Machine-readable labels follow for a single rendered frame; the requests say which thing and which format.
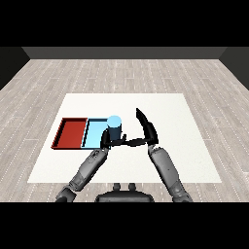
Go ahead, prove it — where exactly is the light blue shallow open box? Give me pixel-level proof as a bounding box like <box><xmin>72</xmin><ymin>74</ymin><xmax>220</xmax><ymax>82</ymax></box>
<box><xmin>80</xmin><ymin>117</ymin><xmax>113</xmax><ymax>150</ymax></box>

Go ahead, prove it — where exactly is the red shallow open box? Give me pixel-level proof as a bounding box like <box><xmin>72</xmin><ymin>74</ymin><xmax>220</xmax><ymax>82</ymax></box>
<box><xmin>51</xmin><ymin>117</ymin><xmax>89</xmax><ymax>151</ymax></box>

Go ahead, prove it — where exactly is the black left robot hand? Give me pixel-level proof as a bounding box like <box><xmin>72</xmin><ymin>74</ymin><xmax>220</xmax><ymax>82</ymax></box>
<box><xmin>99</xmin><ymin>128</ymin><xmax>127</xmax><ymax>150</ymax></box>

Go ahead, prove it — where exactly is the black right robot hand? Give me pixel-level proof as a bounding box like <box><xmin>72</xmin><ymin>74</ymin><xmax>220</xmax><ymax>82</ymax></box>
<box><xmin>125</xmin><ymin>107</ymin><xmax>160</xmax><ymax>148</ymax></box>

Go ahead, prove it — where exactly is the dark grey robot body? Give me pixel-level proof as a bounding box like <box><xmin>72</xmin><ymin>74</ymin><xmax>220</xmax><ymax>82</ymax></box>
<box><xmin>94</xmin><ymin>183</ymin><xmax>156</xmax><ymax>203</ymax></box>

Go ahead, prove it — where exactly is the blue can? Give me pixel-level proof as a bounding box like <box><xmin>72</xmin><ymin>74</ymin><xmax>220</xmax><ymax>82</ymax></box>
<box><xmin>106</xmin><ymin>115</ymin><xmax>124</xmax><ymax>143</ymax></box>

